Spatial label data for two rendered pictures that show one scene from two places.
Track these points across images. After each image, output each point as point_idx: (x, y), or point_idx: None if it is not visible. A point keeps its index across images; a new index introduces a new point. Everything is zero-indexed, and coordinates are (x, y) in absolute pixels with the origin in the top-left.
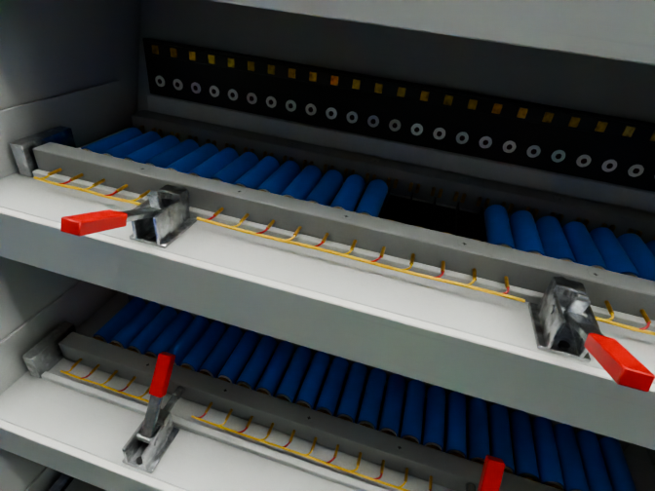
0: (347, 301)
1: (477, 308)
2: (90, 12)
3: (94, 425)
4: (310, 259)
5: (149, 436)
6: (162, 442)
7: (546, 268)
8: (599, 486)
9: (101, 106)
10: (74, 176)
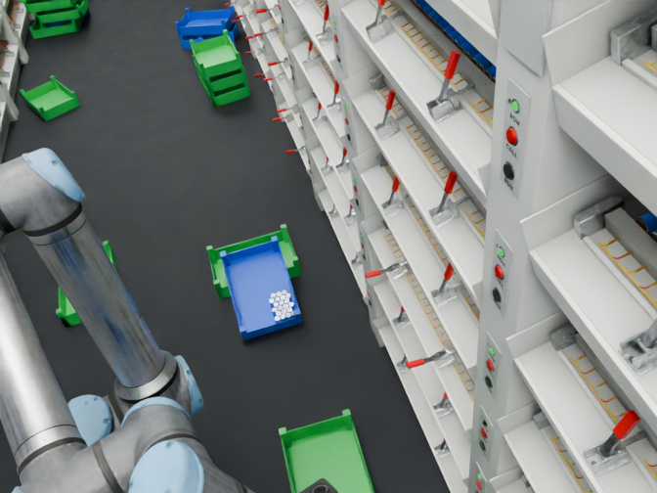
0: (412, 320)
1: (436, 341)
2: None
3: (394, 307)
4: (418, 302)
5: (399, 321)
6: (403, 324)
7: (452, 343)
8: None
9: None
10: (391, 240)
